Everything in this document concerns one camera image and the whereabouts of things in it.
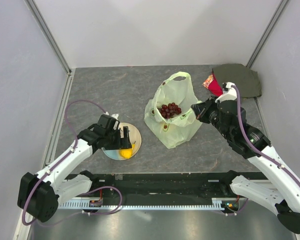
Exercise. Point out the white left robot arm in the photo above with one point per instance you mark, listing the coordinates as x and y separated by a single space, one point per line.
41 194

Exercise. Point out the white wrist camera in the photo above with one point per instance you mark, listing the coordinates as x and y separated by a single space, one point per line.
229 93
106 119

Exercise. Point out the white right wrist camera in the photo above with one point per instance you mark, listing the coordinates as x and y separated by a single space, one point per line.
229 93

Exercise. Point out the yellow fruit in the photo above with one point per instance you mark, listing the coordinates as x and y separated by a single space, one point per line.
127 153

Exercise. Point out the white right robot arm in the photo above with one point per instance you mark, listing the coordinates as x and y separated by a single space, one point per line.
229 119

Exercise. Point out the red grape bunch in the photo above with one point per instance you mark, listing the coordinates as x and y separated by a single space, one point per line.
169 110

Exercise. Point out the aluminium frame rail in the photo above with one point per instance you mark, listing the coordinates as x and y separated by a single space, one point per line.
267 32
61 82

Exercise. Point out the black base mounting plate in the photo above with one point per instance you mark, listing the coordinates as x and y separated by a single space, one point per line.
202 185

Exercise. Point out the front aluminium extrusion frame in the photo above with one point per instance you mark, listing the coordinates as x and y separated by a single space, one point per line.
22 232

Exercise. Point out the right aluminium frame rail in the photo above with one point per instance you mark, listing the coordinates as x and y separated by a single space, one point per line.
267 32

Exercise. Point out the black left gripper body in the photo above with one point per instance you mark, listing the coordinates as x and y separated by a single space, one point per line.
113 139

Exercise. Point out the cream and blue plate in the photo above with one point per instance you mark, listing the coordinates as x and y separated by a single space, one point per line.
135 137

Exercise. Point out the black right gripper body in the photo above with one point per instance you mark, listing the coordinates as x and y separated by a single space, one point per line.
213 108

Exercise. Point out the red cloth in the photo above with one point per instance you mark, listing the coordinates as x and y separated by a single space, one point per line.
214 87

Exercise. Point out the left aluminium frame rail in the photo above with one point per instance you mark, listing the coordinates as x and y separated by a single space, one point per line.
61 82

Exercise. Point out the grey slotted cable duct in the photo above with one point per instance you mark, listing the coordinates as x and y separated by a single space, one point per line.
89 204

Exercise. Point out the light green plastic bag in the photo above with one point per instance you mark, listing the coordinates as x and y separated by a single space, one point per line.
172 132

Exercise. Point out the floral patterned cloth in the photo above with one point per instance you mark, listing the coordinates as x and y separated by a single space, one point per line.
208 81

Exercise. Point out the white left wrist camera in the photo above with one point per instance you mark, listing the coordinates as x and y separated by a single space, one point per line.
106 119

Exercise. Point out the olive green cloth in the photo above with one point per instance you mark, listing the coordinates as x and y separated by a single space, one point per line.
245 79

